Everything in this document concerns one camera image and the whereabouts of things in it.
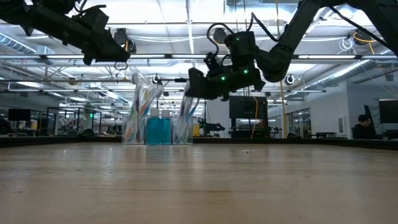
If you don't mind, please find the black screen panel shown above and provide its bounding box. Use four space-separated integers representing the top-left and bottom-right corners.
229 95 269 138

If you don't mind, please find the orange white toothbrush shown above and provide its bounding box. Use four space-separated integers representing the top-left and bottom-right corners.
133 86 156 144
123 93 137 144

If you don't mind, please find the person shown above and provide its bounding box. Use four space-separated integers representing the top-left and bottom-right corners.
352 114 377 140

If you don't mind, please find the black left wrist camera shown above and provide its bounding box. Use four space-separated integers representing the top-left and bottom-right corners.
74 4 110 32

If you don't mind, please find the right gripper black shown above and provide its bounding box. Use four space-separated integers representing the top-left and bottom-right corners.
185 30 267 103

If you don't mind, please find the black computer monitor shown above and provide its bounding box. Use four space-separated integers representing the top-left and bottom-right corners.
7 108 32 121
378 98 398 124

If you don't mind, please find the white building column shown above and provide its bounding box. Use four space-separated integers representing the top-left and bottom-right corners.
206 98 231 138

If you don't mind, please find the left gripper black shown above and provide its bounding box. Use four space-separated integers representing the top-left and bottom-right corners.
67 29 131 66

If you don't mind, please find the blue white toothbrush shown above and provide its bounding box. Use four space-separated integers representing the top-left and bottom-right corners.
182 96 200 144
136 84 164 144

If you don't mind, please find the silver ventilation duct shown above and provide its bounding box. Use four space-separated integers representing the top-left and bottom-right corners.
0 33 40 54
303 58 398 91

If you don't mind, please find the black aluminium table frame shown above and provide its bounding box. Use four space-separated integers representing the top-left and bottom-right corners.
0 135 398 151

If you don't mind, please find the teal mouthwash bottle white cap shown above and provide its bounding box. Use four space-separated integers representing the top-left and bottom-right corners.
146 108 161 146
160 109 172 146

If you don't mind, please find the thin yellow cable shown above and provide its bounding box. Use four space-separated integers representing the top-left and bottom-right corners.
250 95 259 138

